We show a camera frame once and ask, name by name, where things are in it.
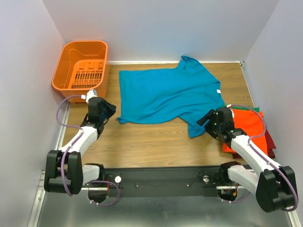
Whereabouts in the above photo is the blue t-shirt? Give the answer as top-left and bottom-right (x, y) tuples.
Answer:
(117, 56), (225, 138)

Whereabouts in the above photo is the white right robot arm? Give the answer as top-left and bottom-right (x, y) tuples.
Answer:
(197, 105), (299, 213)

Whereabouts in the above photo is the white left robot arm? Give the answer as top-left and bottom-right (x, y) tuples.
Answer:
(44, 95), (116, 196)

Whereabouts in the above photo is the orange folded t-shirt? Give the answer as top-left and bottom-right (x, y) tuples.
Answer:
(233, 109), (267, 155)

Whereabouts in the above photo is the green folded t-shirt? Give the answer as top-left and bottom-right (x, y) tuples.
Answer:
(232, 105), (260, 113)

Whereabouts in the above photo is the orange plastic basket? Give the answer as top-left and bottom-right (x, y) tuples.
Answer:
(52, 40), (110, 98)

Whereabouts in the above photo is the dark red folded t-shirt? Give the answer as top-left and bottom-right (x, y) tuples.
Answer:
(232, 125), (277, 159)

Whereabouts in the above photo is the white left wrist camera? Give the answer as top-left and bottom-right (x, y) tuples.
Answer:
(80, 89), (98, 104)

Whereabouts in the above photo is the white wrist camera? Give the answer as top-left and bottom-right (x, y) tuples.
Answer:
(80, 89), (98, 104)
(226, 105), (235, 118)

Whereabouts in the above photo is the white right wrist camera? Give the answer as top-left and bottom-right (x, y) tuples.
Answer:
(226, 105), (235, 118)

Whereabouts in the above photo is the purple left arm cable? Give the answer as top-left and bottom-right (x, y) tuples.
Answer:
(55, 95), (120, 207)

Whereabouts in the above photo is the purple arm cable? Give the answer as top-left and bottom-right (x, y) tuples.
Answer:
(221, 104), (299, 211)
(55, 95), (120, 207)

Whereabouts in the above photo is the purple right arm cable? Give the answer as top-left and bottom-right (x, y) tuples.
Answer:
(221, 104), (299, 211)

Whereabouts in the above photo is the black mounting base plate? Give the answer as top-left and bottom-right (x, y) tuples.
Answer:
(81, 165), (247, 199)

